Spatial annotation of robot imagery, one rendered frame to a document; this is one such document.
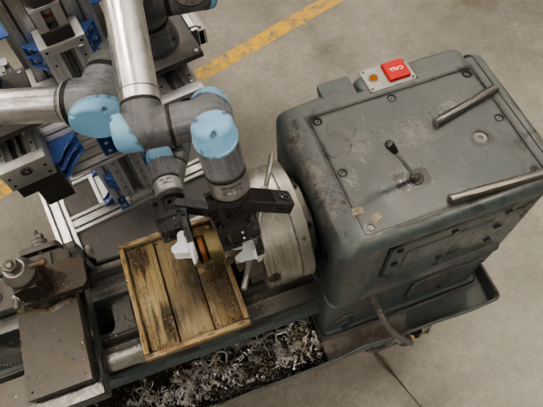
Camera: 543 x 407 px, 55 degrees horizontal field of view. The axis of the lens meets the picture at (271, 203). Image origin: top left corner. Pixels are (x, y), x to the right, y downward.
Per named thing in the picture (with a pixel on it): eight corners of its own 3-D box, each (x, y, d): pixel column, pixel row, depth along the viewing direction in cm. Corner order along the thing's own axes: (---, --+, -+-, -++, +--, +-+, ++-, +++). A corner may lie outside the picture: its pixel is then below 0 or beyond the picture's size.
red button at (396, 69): (399, 62, 142) (401, 56, 140) (410, 78, 139) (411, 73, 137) (379, 69, 141) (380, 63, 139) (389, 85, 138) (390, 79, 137)
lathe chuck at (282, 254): (262, 193, 160) (260, 143, 130) (300, 289, 148) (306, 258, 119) (233, 203, 158) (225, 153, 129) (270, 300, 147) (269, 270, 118)
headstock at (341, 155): (437, 123, 179) (473, 37, 144) (515, 243, 157) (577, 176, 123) (273, 177, 171) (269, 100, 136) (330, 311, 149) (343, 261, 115)
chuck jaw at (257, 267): (263, 232, 135) (279, 270, 128) (265, 242, 139) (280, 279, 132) (222, 246, 133) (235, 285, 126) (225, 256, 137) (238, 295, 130)
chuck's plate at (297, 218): (273, 190, 160) (273, 139, 131) (311, 285, 149) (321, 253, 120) (262, 193, 160) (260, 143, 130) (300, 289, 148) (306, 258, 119)
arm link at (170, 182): (183, 186, 147) (177, 170, 140) (187, 199, 145) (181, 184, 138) (156, 194, 147) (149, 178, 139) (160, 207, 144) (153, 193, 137)
